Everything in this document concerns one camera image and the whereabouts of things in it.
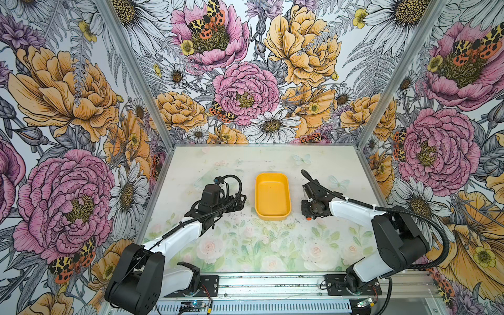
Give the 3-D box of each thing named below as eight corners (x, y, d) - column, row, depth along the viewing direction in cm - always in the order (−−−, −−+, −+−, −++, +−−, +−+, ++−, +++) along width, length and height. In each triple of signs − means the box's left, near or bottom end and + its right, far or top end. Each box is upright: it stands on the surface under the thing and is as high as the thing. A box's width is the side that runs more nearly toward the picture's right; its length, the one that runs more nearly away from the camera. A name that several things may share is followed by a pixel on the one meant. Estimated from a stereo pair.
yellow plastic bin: (254, 221, 93) (254, 215, 88) (255, 180, 109) (255, 172, 104) (290, 221, 93) (292, 215, 88) (286, 180, 109) (287, 172, 104)
